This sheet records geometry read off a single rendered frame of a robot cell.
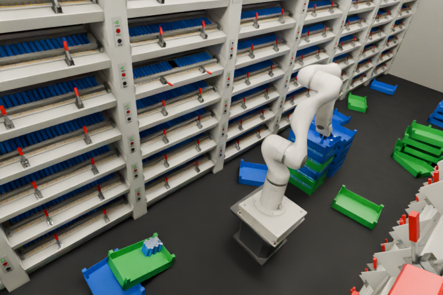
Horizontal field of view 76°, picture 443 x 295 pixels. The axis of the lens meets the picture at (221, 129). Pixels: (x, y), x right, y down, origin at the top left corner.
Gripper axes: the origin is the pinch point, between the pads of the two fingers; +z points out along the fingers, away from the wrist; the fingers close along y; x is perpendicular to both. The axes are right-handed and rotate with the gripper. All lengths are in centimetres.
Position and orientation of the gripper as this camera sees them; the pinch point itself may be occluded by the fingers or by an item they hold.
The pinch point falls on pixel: (323, 135)
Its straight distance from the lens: 212.0
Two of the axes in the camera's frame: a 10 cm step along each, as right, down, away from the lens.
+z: 2.2, 5.9, 7.8
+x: 6.7, -6.7, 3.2
